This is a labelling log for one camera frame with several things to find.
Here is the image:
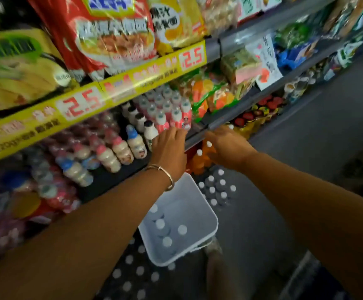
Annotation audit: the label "white paper sign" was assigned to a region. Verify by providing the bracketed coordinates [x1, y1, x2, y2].
[245, 34, 284, 91]

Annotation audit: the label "clear bag of snacks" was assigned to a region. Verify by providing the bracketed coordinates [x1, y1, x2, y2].
[197, 0, 242, 37]

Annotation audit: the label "green carton box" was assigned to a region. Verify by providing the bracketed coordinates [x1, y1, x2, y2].
[220, 48, 263, 86]

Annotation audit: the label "person's right hand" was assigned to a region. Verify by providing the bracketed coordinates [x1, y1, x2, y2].
[205, 125, 258, 173]

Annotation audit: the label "row of mixed packets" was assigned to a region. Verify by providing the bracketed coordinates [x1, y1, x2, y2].
[322, 0, 363, 39]

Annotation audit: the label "blue snack packets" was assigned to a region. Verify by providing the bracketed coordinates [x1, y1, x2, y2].
[277, 39, 320, 71]

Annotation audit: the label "white-capped bottle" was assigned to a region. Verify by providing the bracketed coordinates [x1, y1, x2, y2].
[174, 224, 191, 244]
[158, 236, 177, 255]
[149, 204, 163, 220]
[153, 218, 171, 236]

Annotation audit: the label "black white-dotted dress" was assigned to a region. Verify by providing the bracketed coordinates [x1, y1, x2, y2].
[94, 228, 210, 300]

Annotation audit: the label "grey metal shelving unit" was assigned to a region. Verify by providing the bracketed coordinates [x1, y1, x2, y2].
[0, 0, 363, 203]

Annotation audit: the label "group of white-capped bottles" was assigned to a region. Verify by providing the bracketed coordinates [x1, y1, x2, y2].
[197, 167, 238, 210]

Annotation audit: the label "orange juice bottle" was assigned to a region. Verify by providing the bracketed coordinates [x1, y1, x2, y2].
[202, 140, 217, 168]
[190, 149, 206, 175]

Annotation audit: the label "person's left forearm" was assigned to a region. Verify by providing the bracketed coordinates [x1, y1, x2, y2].
[0, 167, 174, 300]

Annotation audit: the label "group of white-lidded cups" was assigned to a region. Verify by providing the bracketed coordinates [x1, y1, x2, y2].
[283, 69, 318, 104]

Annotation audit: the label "white plastic basket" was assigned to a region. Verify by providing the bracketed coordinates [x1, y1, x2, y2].
[138, 172, 219, 267]

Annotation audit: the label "person's left hand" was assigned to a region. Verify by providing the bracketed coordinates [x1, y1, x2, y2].
[149, 127, 188, 182]

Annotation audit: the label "person's right forearm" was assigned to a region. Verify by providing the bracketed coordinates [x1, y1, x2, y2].
[240, 151, 363, 300]

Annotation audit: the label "silver bangle bracelet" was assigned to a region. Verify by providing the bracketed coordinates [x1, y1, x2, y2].
[144, 164, 175, 192]

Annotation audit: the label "orange green snack packets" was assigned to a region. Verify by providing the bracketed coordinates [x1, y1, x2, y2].
[178, 74, 242, 123]

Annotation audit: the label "group of red-lidded jars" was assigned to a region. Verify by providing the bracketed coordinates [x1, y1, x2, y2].
[231, 95, 286, 140]

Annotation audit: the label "blue-capped milk drink bottle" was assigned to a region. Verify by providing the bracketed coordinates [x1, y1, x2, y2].
[125, 124, 148, 160]
[56, 157, 94, 188]

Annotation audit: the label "row of red-label drink bottles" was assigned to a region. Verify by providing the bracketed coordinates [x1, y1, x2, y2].
[133, 86, 193, 134]

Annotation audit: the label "green yellow snack pack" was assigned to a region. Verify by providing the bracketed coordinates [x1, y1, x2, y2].
[0, 26, 76, 117]

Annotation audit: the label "group of pink-capped drink bottles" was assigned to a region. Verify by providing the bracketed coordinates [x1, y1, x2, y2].
[41, 112, 135, 174]

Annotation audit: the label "yellow price strip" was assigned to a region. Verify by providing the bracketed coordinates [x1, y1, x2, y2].
[0, 40, 208, 168]

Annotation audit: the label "yellow instant noodle pack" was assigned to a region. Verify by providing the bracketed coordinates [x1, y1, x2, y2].
[148, 0, 208, 55]

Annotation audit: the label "red instant noodle pack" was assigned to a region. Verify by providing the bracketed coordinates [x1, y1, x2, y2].
[25, 0, 157, 81]

